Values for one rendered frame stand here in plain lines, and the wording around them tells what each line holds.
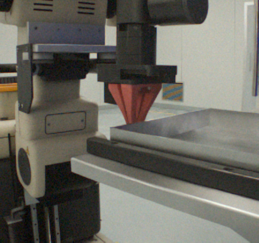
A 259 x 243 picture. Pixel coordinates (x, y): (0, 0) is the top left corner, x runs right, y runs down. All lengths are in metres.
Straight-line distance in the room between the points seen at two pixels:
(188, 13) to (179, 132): 0.23
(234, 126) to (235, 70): 5.77
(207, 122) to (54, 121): 0.41
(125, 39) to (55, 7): 0.44
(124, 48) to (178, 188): 0.21
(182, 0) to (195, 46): 6.42
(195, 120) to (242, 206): 0.32
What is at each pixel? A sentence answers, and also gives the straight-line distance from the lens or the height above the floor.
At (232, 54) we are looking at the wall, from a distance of 6.40.
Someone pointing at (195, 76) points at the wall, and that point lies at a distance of 6.80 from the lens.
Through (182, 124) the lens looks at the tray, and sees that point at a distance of 0.55.
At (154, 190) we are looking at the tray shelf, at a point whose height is 0.87.
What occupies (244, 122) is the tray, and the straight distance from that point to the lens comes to 0.60.
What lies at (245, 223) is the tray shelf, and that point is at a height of 0.87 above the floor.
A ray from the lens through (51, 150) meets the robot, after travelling 0.83.
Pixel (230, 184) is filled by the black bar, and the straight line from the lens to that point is 0.31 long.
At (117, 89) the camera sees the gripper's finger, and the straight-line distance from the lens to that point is 0.44.
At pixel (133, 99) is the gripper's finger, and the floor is 0.95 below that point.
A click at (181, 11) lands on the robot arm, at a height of 1.06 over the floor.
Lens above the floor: 1.00
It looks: 9 degrees down
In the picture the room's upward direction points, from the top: straight up
